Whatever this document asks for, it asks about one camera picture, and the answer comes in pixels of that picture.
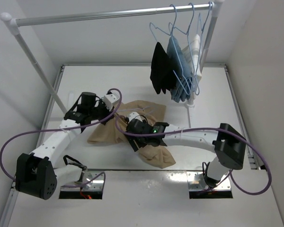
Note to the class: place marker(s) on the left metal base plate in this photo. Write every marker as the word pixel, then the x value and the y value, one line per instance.
pixel 94 181

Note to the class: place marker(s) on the blue wire hanger with white cloth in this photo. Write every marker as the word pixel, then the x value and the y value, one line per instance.
pixel 201 26

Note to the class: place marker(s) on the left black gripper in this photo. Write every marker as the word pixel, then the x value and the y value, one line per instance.
pixel 107 112

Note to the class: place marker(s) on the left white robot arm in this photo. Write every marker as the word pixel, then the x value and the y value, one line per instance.
pixel 35 172

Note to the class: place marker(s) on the light blue wire hanger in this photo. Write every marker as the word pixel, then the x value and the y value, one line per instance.
pixel 148 109

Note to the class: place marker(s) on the white clothes rack frame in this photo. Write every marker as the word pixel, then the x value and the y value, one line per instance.
pixel 13 25

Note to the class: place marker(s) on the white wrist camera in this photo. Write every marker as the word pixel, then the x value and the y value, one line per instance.
pixel 110 100
pixel 134 115

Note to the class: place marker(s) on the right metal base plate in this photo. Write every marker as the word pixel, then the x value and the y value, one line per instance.
pixel 196 182

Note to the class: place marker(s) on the blue hanging garment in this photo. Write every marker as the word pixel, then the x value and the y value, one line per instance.
pixel 182 71

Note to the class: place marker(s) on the beige t shirt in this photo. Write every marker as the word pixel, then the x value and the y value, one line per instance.
pixel 155 156

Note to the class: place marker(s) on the white hanging garment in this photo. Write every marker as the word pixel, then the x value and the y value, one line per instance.
pixel 190 55

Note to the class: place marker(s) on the metal base plate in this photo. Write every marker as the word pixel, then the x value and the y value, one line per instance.
pixel 196 182
pixel 94 181

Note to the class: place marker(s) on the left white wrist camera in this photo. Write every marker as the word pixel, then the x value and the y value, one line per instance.
pixel 110 100

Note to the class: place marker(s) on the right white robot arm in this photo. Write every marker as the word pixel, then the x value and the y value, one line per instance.
pixel 225 142

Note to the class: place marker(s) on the black hanging garment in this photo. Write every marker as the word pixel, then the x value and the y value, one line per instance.
pixel 162 71

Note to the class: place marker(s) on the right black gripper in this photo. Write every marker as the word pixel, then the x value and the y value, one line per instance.
pixel 136 147

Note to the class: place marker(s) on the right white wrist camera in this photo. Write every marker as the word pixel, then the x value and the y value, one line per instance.
pixel 134 115

